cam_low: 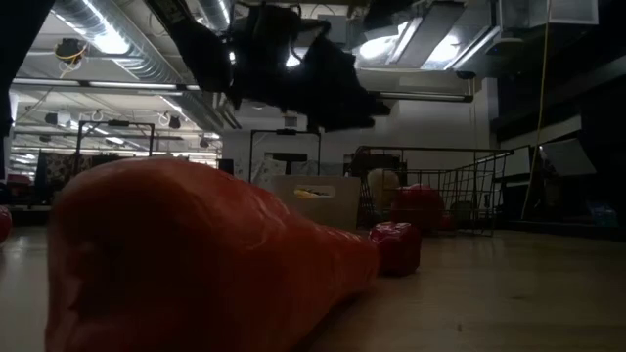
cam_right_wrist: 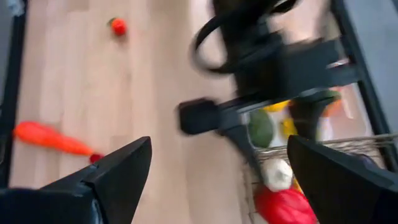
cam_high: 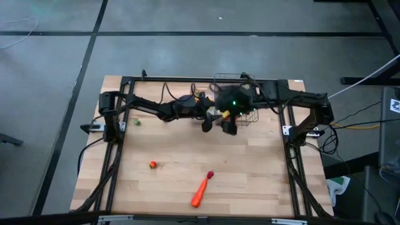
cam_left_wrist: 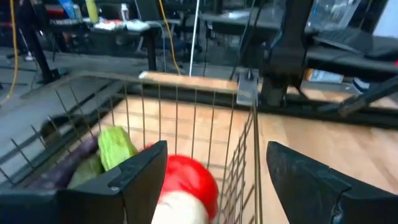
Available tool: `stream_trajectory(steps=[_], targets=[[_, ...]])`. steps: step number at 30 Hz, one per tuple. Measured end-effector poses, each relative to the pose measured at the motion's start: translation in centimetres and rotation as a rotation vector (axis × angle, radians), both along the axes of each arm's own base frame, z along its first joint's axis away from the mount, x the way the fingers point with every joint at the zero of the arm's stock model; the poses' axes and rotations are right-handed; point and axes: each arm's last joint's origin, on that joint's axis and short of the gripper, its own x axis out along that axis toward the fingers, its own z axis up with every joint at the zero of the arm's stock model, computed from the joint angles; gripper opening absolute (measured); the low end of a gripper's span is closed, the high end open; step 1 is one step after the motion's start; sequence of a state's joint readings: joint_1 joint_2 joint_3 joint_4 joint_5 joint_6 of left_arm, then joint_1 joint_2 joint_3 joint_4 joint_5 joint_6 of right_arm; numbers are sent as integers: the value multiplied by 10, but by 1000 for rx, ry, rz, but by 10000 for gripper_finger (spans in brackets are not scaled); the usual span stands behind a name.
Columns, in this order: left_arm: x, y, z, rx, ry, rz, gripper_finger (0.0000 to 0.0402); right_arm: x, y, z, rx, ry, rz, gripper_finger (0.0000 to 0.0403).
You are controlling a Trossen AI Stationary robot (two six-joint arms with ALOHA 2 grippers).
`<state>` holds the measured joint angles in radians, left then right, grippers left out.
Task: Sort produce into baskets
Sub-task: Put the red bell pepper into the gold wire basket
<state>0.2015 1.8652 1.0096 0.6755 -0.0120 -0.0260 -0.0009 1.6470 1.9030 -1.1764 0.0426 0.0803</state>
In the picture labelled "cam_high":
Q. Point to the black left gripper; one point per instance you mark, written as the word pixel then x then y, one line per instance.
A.
pixel 190 107

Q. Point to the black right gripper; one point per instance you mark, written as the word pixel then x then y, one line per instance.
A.
pixel 234 100

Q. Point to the small green fruit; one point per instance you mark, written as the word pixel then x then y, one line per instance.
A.
pixel 137 122

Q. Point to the small orange-red fruit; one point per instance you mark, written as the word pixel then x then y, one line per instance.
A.
pixel 153 164

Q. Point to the small dark red pepper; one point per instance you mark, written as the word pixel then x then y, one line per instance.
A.
pixel 210 174

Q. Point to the orange carrot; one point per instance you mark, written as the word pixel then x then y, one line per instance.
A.
pixel 200 193

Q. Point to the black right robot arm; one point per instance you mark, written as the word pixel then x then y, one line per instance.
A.
pixel 306 100

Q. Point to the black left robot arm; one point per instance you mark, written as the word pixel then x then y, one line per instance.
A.
pixel 147 107

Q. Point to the small yellow tag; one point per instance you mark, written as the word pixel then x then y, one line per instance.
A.
pixel 226 113

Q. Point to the black furniture base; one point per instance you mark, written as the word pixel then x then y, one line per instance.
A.
pixel 359 80

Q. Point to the white and green bag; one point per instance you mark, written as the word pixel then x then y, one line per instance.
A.
pixel 337 187

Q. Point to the grey cabinet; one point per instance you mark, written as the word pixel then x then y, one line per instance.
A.
pixel 389 140

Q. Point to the white printed tag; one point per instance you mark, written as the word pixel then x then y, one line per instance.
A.
pixel 395 105

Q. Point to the black floor object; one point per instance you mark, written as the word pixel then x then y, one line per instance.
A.
pixel 9 139

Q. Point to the black aluminium table frame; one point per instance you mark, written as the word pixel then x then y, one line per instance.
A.
pixel 150 79

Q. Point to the silver aluminium bracket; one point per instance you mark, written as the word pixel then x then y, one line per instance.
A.
pixel 289 222
pixel 115 217

